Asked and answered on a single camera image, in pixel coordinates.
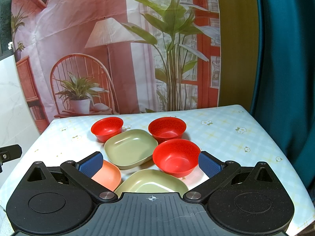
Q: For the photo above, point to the orange square plate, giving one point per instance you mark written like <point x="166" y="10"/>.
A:
<point x="108" y="176"/>

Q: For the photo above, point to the teal curtain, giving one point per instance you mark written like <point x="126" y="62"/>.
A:
<point x="283" y="100"/>

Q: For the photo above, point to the floral checked tablecloth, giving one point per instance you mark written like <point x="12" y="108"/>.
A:
<point x="228" y="133"/>

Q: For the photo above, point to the red bowl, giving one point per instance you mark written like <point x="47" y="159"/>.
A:
<point x="106" y="128"/>
<point x="177" y="157"/>
<point x="167" y="128"/>

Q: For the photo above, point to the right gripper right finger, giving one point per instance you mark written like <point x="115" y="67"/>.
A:
<point x="219" y="173"/>

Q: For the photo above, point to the printed room backdrop cloth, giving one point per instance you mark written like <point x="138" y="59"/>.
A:
<point x="78" y="57"/>

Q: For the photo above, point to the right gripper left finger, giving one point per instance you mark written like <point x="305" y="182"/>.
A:
<point x="80" y="174"/>

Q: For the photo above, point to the green square plate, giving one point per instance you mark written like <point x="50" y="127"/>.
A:
<point x="151" y="181"/>
<point x="130" y="149"/>

